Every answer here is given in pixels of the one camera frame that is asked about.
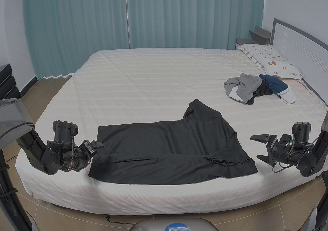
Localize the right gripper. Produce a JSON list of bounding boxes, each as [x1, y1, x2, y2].
[[250, 134, 291, 167]]

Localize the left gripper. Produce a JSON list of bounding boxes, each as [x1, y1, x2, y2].
[[74, 140, 98, 171]]

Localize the black T-shirt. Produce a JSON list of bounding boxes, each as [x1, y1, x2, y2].
[[88, 99, 258, 185]]

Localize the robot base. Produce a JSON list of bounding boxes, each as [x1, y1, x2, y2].
[[128, 218, 218, 231]]

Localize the pile of clothes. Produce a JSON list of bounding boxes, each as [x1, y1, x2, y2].
[[223, 73, 296, 106]]

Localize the bed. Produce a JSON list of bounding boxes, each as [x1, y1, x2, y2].
[[15, 18, 328, 216]]

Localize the white printed pillow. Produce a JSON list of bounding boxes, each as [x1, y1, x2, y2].
[[236, 43, 304, 80]]

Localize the black chest of drawers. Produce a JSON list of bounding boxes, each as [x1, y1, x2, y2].
[[0, 64, 22, 100]]

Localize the grey bedside table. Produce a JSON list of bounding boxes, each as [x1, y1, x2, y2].
[[236, 26, 271, 46]]

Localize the blue-green curtain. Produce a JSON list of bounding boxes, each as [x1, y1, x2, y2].
[[23, 0, 130, 79], [126, 0, 264, 50]]

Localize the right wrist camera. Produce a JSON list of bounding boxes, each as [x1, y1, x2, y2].
[[281, 134, 293, 147]]

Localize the black cable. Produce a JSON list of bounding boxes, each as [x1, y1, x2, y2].
[[106, 215, 134, 225], [0, 122, 35, 139]]

